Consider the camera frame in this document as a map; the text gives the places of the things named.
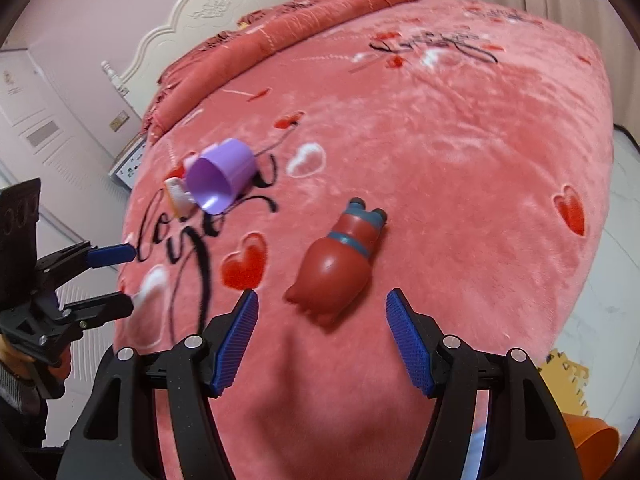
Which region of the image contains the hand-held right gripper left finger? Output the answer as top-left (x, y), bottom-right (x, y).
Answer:
top-left (55, 289), bottom-right (259, 480)

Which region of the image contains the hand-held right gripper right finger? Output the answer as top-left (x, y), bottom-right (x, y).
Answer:
top-left (386, 287), bottom-right (583, 480)

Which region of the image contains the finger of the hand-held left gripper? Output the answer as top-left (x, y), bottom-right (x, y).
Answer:
top-left (57, 291), bottom-right (136, 328)
top-left (35, 242), bottom-right (137, 286)

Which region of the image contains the small white orange toy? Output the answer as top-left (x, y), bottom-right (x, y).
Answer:
top-left (164, 176), bottom-right (198, 213)

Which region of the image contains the red pig toy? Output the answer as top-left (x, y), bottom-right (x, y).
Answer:
top-left (285, 198), bottom-right (388, 331)

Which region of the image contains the purple plastic cup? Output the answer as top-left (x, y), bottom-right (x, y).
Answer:
top-left (186, 139), bottom-right (256, 214)

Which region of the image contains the person's left forearm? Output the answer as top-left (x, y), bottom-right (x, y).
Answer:
top-left (0, 362), bottom-right (48, 448)

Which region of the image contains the person's left hand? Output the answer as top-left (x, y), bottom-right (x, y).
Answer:
top-left (0, 335), bottom-right (71, 386)

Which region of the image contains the white nightstand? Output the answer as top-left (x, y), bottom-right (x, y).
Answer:
top-left (109, 135), bottom-right (148, 193)

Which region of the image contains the white panelled door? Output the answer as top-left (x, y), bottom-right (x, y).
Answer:
top-left (0, 47), bottom-right (131, 281)

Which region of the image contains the yellow foam puzzle mat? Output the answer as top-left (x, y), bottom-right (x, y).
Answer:
top-left (537, 347), bottom-right (593, 418)

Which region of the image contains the pink heart print blanket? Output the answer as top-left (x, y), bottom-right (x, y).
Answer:
top-left (112, 0), bottom-right (616, 480)

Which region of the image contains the orange plastic basin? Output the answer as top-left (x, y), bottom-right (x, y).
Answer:
top-left (562, 412), bottom-right (621, 480)

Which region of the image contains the white carved headboard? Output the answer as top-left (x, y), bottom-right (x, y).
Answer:
top-left (101, 0), bottom-right (326, 108)

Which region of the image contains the pink printed pillow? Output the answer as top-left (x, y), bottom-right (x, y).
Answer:
top-left (235, 0), bottom-right (326, 31)

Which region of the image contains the folded pink quilt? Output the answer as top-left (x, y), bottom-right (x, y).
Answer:
top-left (141, 0), bottom-right (435, 141)

